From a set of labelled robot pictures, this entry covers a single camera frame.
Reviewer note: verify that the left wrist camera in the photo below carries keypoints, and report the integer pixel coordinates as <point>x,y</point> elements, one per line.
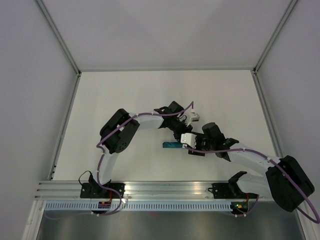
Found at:
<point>194,117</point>

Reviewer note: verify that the white slotted cable duct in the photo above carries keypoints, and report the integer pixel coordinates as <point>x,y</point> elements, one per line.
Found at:
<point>211,206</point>

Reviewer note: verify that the left aluminium frame post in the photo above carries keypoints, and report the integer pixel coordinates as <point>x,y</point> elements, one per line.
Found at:
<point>40,4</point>

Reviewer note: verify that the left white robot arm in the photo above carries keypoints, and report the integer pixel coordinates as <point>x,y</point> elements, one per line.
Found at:
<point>119,131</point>

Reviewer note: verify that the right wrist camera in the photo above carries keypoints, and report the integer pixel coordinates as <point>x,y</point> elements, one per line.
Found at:
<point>188,140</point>

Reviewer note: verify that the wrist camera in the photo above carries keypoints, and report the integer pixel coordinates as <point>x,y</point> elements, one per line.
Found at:
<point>194,117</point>
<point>188,140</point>

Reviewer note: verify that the teal cloth napkin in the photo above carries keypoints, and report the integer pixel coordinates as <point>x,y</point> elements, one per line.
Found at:
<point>171,145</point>

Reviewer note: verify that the aluminium frame post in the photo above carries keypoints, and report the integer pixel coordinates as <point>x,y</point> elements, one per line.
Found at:
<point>40,4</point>
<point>275,34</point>

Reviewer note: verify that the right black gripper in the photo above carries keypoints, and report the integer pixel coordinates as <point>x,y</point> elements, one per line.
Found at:
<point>199,135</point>

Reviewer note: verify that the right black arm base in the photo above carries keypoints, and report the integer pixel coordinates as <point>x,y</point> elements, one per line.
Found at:
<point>224,190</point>

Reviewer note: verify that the aluminium mounting rail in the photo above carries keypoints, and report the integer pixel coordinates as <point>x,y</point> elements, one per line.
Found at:
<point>134,190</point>

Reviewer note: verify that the right aluminium frame post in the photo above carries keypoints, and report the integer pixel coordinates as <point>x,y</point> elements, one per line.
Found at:
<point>275,34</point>

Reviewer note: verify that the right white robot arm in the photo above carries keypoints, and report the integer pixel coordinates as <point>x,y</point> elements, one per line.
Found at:
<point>279,178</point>

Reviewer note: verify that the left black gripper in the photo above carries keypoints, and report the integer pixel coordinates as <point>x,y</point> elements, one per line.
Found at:
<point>185,129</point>

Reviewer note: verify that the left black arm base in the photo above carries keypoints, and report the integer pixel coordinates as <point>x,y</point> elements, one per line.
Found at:
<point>94,191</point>

